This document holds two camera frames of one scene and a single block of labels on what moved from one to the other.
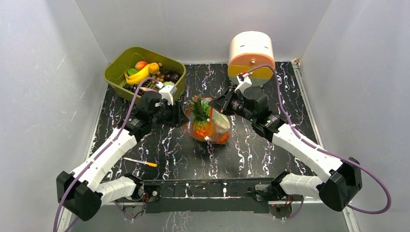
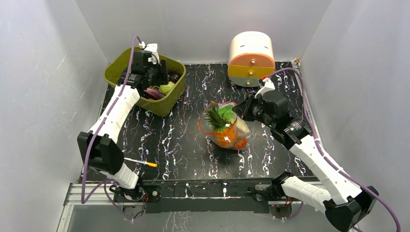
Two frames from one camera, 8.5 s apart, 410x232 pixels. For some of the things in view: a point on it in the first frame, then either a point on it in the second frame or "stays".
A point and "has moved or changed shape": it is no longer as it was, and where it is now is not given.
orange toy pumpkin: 221,138 to 241,144
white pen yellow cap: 144,162 stays
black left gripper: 178,118 to 161,69
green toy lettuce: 221,121 has moved or changed shape
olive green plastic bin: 114,74 stays
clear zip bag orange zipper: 206,123 to 227,130
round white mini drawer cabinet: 248,50 stays
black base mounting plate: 209,195 stays
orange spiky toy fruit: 202,126 to 222,129
